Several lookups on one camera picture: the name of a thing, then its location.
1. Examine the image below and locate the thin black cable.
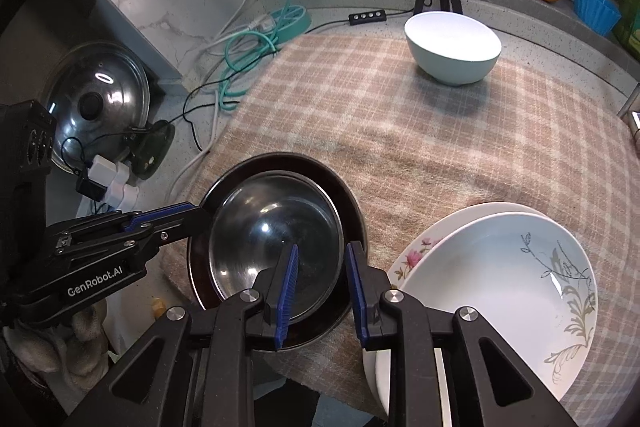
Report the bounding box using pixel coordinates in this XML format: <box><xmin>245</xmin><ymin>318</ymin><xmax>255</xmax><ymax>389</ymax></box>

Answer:
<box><xmin>60</xmin><ymin>3</ymin><xmax>417</xmax><ymax>172</ymax></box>

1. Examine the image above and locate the stainless steel bowl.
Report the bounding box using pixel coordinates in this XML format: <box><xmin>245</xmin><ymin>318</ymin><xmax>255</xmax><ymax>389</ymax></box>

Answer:
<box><xmin>208</xmin><ymin>170</ymin><xmax>344</xmax><ymax>322</ymax></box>

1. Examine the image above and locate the black round pan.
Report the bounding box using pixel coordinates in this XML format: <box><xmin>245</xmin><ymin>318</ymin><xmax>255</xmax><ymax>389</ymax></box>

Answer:
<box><xmin>188</xmin><ymin>152</ymin><xmax>368</xmax><ymax>350</ymax></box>

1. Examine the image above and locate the teal round power strip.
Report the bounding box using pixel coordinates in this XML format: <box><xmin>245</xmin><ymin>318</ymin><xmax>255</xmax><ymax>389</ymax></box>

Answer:
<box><xmin>266</xmin><ymin>4</ymin><xmax>311</xmax><ymax>44</ymax></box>

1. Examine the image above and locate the white plate gold leaf pattern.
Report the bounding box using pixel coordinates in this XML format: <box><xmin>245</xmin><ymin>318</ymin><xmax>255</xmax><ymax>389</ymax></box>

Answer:
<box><xmin>375</xmin><ymin>212</ymin><xmax>598</xmax><ymax>426</ymax></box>

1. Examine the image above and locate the chrome kitchen faucet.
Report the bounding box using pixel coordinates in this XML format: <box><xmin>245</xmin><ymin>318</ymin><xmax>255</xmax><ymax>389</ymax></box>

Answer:
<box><xmin>617</xmin><ymin>84</ymin><xmax>640</xmax><ymax>140</ymax></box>

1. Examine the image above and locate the green dish soap bottle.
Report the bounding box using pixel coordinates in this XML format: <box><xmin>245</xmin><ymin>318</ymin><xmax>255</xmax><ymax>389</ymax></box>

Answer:
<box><xmin>613</xmin><ymin>0</ymin><xmax>640</xmax><ymax>55</ymax></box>

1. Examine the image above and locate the white power adapter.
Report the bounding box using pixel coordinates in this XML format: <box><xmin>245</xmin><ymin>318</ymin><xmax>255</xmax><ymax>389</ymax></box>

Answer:
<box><xmin>88</xmin><ymin>155</ymin><xmax>139</xmax><ymax>212</ymax></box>

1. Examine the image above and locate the plaid beige table cloth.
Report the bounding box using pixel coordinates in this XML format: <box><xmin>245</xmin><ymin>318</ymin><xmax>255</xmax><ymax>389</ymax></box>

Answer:
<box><xmin>178</xmin><ymin>35</ymin><xmax>639</xmax><ymax>426</ymax></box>

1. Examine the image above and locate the pink flower white plate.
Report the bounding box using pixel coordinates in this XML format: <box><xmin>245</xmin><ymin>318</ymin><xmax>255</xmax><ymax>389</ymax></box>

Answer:
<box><xmin>361</xmin><ymin>200</ymin><xmax>547</xmax><ymax>408</ymax></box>

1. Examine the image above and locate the light blue ceramic bowl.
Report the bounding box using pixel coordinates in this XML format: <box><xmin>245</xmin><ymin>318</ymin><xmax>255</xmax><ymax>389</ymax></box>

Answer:
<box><xmin>404</xmin><ymin>11</ymin><xmax>502</xmax><ymax>86</ymax></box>

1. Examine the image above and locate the steel pot lid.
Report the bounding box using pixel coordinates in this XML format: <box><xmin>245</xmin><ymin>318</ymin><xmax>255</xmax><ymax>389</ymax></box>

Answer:
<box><xmin>42</xmin><ymin>41</ymin><xmax>151</xmax><ymax>173</ymax></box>

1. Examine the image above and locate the gloved left hand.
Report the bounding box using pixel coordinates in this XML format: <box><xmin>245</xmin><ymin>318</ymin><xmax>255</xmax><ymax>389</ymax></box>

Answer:
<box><xmin>2</xmin><ymin>299</ymin><xmax>110</xmax><ymax>393</ymax></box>

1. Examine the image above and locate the black inline light remote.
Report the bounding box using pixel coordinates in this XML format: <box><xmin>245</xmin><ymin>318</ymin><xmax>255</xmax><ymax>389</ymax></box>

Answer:
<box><xmin>348</xmin><ymin>9</ymin><xmax>387</xmax><ymax>26</ymax></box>

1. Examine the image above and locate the teal cable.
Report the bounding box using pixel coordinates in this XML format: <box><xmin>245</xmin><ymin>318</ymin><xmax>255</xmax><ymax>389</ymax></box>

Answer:
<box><xmin>217</xmin><ymin>0</ymin><xmax>307</xmax><ymax>112</ymax></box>

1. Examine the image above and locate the blue fluted cup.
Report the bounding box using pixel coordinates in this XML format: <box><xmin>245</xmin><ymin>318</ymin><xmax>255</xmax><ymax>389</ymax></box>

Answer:
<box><xmin>574</xmin><ymin>0</ymin><xmax>622</xmax><ymax>37</ymax></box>

